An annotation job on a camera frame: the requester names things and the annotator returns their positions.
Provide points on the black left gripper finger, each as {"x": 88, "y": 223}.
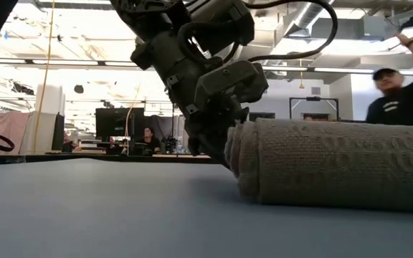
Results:
{"x": 213, "y": 136}
{"x": 194, "y": 146}

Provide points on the taupe woven towel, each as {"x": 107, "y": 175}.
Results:
{"x": 335, "y": 168}

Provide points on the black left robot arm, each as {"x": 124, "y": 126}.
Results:
{"x": 149, "y": 14}

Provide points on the dark grey curtain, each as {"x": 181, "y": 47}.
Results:
{"x": 169, "y": 127}

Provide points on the person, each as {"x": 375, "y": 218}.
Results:
{"x": 308, "y": 117}
{"x": 151, "y": 143}
{"x": 400, "y": 107}

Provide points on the large black monitor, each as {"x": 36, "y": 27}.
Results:
{"x": 113, "y": 122}

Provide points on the black ceiling dome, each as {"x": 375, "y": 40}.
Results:
{"x": 79, "y": 89}

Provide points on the yellow hanging pendant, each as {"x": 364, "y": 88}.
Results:
{"x": 301, "y": 85}

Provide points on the long ceiling light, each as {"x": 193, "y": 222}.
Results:
{"x": 342, "y": 70}
{"x": 66, "y": 62}

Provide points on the white column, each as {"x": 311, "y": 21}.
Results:
{"x": 50, "y": 100}

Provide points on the black panel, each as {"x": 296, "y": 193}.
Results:
{"x": 59, "y": 132}

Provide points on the cream curtain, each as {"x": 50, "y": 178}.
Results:
{"x": 41, "y": 136}

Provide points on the pink curtain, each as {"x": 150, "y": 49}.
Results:
{"x": 2, "y": 132}

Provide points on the grey ventilation box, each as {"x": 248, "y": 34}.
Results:
{"x": 373, "y": 28}

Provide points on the black rectangular stand frame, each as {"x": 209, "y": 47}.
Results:
{"x": 314, "y": 98}

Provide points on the black metal table frame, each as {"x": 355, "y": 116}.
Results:
{"x": 84, "y": 158}

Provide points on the silver air duct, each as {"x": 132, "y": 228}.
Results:
{"x": 307, "y": 14}

